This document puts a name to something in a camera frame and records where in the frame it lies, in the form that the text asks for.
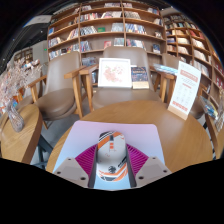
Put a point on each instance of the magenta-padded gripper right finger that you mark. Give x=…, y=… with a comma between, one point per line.
x=138, y=160

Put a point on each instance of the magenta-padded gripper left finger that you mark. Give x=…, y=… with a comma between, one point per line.
x=85, y=161

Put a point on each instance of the white orange black computer mouse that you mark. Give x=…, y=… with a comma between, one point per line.
x=111, y=156

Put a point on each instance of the pink blue gradient mouse pad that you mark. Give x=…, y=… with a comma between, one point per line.
x=133, y=133

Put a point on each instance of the brown leather wooden armchair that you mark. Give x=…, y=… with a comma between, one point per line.
x=123, y=96
x=173, y=61
x=60, y=96

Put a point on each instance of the round wooden side table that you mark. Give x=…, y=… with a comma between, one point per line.
x=18, y=143
x=216, y=140

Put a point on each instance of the glass vase with dried flowers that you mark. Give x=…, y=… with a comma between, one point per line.
x=220, y=120
x=16, y=121

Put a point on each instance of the white red sign wooden base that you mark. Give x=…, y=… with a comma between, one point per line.
x=185, y=90

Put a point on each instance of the dark blue book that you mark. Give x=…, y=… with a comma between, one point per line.
x=139, y=75

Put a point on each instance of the stack of colourful books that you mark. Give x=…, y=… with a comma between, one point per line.
x=210, y=106

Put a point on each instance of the white framed floral picture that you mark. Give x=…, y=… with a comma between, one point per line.
x=114, y=73

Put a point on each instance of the light blue book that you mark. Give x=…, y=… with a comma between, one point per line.
x=165, y=69

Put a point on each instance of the small distant wooden bookshelf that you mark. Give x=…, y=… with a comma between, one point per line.
x=24, y=54

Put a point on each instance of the angled wooden bookshelf with books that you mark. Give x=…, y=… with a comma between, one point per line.
x=190, y=43

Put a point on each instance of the wide wooden bookshelf with books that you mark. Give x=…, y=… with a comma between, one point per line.
x=100, y=31

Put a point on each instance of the white hanging ceiling sign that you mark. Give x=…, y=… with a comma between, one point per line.
x=38, y=20

